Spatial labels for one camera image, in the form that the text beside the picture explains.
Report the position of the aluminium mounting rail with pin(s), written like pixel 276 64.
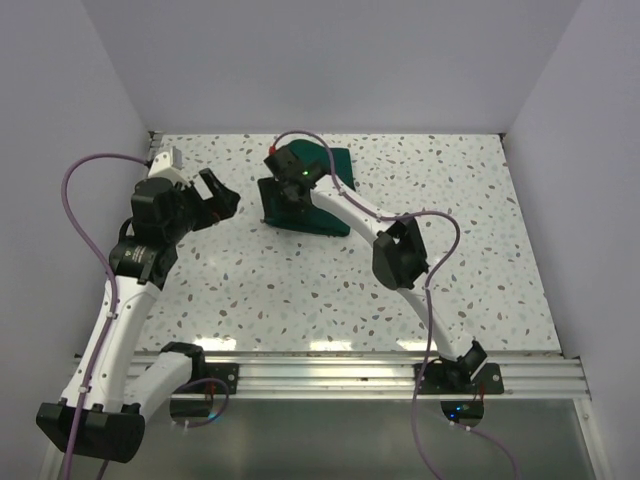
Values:
pixel 390 376

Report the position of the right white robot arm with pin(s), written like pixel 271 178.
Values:
pixel 399 263

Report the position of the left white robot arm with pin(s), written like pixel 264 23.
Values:
pixel 99 414

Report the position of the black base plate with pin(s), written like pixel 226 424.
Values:
pixel 215 378
pixel 440 380

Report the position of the green surgical drape cloth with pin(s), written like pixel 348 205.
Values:
pixel 325 216

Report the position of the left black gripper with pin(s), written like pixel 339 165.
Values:
pixel 221 206

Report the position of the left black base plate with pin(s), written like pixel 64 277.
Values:
pixel 215 378

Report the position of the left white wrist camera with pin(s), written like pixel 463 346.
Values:
pixel 167 164

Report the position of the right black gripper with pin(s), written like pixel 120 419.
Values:
pixel 270 188

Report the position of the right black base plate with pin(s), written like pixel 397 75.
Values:
pixel 440 380

